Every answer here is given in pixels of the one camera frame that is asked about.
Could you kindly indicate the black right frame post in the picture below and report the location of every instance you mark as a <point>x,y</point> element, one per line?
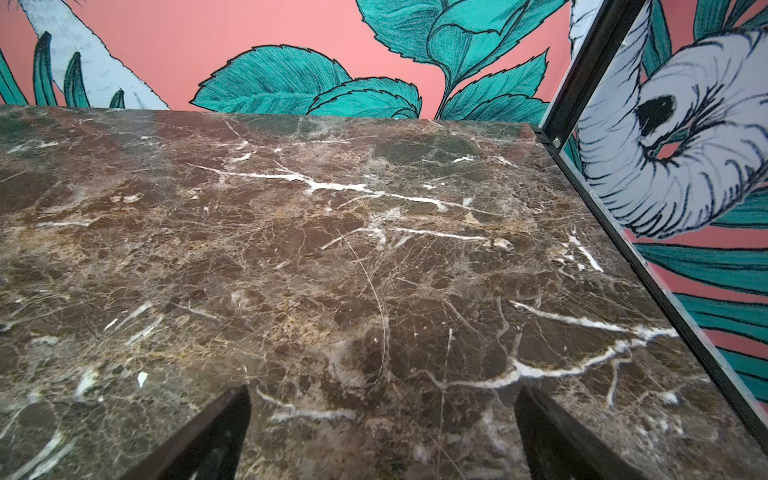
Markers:
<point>610,26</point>

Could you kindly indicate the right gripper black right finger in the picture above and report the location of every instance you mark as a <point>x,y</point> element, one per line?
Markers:
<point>557,446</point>

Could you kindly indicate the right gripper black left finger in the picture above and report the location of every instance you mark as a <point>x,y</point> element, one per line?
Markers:
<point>207,447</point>

